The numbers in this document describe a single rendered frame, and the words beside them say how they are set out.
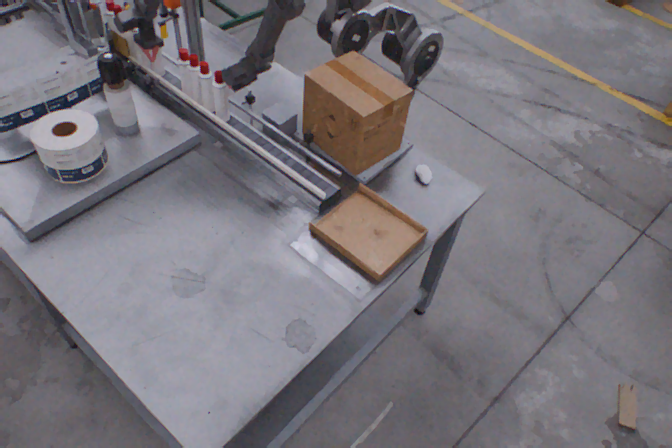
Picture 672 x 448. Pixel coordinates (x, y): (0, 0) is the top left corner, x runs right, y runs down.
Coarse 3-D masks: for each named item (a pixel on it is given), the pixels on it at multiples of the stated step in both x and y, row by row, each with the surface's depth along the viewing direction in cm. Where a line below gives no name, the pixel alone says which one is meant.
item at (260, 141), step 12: (144, 72) 222; (168, 72) 223; (180, 84) 219; (192, 108) 210; (228, 132) 202; (240, 132) 203; (252, 132) 203; (264, 144) 200; (276, 156) 196; (288, 156) 197; (276, 168) 192; (300, 168) 193; (312, 180) 190; (324, 180) 190; (312, 192) 186; (324, 192) 187; (336, 192) 188
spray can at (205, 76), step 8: (200, 64) 194; (208, 64) 195; (200, 72) 196; (208, 72) 196; (200, 80) 197; (208, 80) 197; (200, 88) 201; (208, 88) 200; (208, 96) 202; (208, 104) 205
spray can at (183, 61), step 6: (180, 54) 198; (186, 54) 199; (180, 60) 201; (186, 60) 200; (180, 66) 201; (186, 66) 201; (180, 72) 203; (186, 72) 203; (186, 78) 205; (186, 84) 207; (186, 90) 209
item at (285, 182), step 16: (144, 80) 222; (160, 96) 219; (192, 112) 209; (208, 128) 207; (240, 144) 199; (256, 160) 196; (272, 176) 195; (320, 176) 192; (304, 192) 186; (320, 208) 185
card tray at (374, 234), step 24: (360, 192) 194; (336, 216) 186; (360, 216) 187; (384, 216) 188; (408, 216) 184; (336, 240) 179; (360, 240) 180; (384, 240) 181; (408, 240) 182; (360, 264) 172; (384, 264) 174
